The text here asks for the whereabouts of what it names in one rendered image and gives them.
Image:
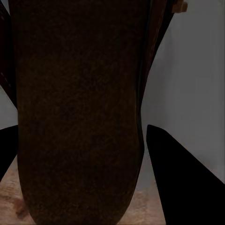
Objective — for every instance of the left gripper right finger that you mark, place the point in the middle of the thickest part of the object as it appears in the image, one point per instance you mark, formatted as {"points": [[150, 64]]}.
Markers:
{"points": [[189, 193]]}

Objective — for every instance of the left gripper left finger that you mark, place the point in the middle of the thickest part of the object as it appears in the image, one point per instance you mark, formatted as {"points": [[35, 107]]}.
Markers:
{"points": [[8, 148]]}

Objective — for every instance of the sandal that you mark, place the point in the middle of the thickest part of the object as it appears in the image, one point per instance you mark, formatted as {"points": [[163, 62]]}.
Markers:
{"points": [[76, 71]]}

